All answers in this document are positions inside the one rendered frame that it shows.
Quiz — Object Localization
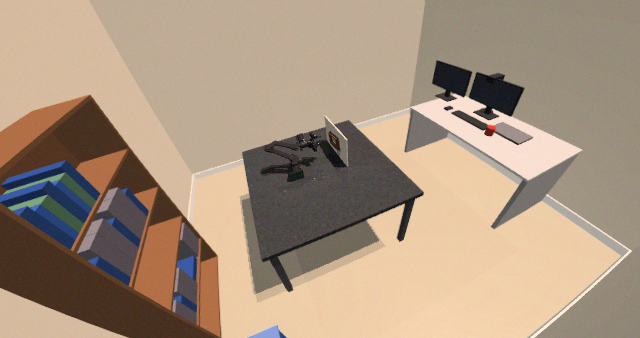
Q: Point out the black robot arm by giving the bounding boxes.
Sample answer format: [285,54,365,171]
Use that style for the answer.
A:
[264,133,317,172]

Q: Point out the brown picture frame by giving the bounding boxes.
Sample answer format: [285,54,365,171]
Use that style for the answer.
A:
[328,131,340,151]

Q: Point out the grey wall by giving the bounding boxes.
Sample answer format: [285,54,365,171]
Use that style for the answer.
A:
[325,115,348,167]

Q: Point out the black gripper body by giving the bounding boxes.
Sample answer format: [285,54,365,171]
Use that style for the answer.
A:
[305,131,317,152]

